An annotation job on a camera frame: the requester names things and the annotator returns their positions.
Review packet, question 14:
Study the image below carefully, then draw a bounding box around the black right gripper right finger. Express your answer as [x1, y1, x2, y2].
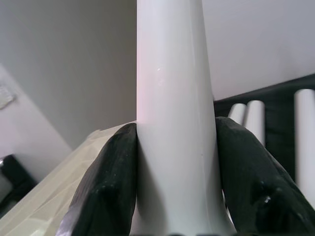
[215, 117, 315, 236]

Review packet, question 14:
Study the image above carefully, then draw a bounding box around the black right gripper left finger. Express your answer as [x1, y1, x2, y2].
[58, 122, 138, 236]

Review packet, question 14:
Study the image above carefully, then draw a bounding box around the white plastic table top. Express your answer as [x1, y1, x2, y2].
[0, 121, 138, 236]

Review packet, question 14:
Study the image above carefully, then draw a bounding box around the white plastic table leg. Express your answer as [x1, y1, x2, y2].
[227, 103, 248, 128]
[243, 100, 266, 148]
[294, 88, 315, 197]
[130, 0, 236, 236]

